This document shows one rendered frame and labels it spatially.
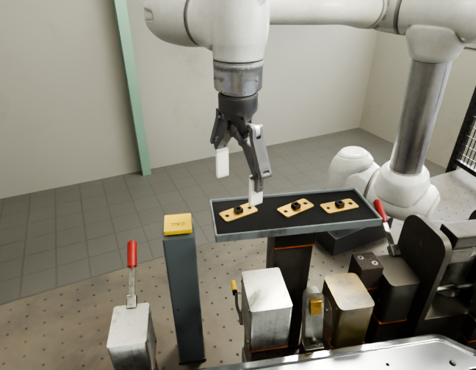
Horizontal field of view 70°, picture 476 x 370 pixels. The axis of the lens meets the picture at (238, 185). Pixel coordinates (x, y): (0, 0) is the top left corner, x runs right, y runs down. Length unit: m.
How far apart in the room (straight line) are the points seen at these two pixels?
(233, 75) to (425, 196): 0.85
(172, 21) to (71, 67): 2.53
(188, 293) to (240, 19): 0.60
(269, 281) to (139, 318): 0.26
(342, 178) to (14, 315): 1.20
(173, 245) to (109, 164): 2.73
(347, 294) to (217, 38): 0.53
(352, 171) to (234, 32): 0.84
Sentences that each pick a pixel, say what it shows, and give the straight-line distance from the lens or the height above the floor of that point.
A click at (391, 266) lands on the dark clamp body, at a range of 0.83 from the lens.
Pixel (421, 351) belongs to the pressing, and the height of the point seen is 1.00.
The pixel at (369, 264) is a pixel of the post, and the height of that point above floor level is 1.10.
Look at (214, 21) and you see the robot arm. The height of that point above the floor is 1.56.
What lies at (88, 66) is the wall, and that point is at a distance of 3.18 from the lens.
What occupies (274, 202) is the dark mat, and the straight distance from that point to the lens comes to 0.82.
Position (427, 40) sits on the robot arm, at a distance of 1.01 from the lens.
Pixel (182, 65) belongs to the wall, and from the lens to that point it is 3.31.
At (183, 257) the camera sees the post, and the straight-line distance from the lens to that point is 0.78.
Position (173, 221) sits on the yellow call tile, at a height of 1.16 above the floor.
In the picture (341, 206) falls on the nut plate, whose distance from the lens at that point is 0.82.
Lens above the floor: 1.61
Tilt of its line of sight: 31 degrees down
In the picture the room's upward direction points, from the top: straight up
